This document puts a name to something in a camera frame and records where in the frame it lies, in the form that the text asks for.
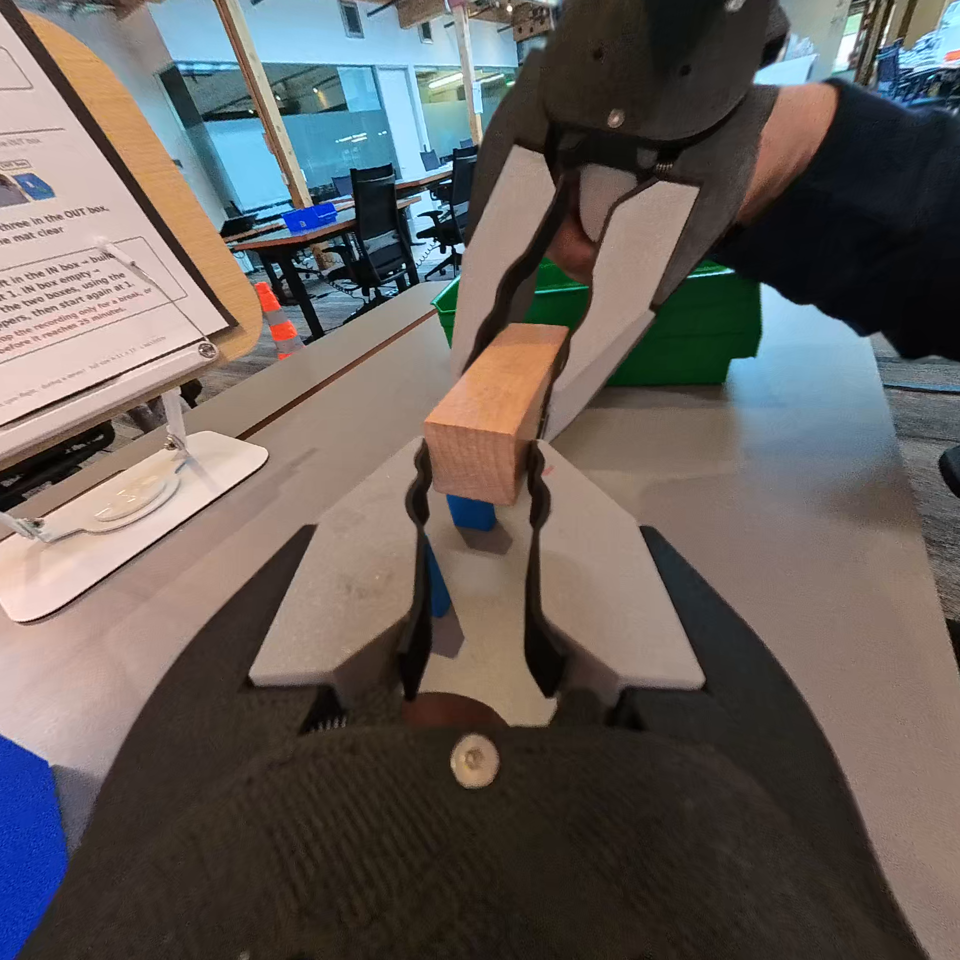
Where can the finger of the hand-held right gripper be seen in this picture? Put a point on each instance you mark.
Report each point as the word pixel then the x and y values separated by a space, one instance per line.
pixel 499 247
pixel 637 270

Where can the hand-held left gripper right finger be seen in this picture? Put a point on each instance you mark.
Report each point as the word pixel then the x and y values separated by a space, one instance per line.
pixel 615 600

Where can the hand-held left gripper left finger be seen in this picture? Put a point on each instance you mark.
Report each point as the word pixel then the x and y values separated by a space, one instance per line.
pixel 345 600

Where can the green plastic bin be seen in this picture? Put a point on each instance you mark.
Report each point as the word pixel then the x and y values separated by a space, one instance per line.
pixel 697 337

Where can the blue rectangular block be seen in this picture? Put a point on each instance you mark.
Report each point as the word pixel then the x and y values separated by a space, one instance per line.
pixel 436 581
pixel 471 514

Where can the tan wooden block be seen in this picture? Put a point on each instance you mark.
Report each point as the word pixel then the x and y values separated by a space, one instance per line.
pixel 487 405

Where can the blue plastic bin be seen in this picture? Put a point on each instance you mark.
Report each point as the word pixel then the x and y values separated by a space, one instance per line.
pixel 26 840

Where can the person's right forearm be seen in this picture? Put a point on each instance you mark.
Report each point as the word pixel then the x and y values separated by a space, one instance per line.
pixel 885 210

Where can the person's right hand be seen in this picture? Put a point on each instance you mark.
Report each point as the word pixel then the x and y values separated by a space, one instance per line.
pixel 787 142

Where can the black office chair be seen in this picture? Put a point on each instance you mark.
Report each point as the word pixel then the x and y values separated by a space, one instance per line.
pixel 379 232
pixel 454 210
pixel 60 459

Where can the wooden background table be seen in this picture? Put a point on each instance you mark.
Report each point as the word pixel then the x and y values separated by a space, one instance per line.
pixel 315 232

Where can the small blue storage bin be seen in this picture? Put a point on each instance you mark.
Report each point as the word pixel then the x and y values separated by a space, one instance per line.
pixel 309 217

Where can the orange traffic cone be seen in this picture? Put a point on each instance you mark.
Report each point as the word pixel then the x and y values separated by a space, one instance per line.
pixel 279 326

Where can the wooden backing board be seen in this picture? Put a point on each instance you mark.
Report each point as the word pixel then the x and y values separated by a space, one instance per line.
pixel 180 225

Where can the printed instruction sheet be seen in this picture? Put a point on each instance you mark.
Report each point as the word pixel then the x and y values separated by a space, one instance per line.
pixel 82 262

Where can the wooden support post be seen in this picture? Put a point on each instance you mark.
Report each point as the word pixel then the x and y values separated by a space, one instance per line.
pixel 262 105
pixel 466 75

